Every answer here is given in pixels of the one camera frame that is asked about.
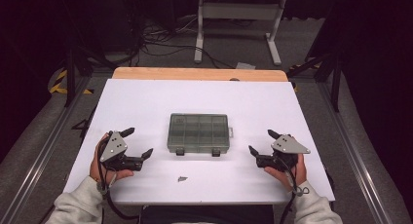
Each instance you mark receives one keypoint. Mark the clear grey compartment box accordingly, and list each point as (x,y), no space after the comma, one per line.
(198,133)

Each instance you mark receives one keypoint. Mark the person's right hand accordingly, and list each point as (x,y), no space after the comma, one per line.
(300,172)

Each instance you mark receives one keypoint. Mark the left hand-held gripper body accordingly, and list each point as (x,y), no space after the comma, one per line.
(113,147)

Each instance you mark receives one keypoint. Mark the black metal stand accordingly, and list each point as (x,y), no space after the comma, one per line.
(336,78)
(70,74)

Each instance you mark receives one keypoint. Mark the small grey metal part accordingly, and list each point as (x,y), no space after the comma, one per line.
(182,178)

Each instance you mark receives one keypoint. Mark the wooden table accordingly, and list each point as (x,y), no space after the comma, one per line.
(198,74)

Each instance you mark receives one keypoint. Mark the aluminium rail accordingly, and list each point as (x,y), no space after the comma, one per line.
(42,159)
(354,159)

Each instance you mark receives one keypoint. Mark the white metal stand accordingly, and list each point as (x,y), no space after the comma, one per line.
(240,11)

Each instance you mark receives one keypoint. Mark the small grey floor plate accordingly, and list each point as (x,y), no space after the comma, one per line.
(245,65)

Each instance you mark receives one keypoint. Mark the person's left hand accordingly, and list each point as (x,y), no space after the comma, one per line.
(94,167)

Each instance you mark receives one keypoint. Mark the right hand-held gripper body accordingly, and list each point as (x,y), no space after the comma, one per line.
(287,145)

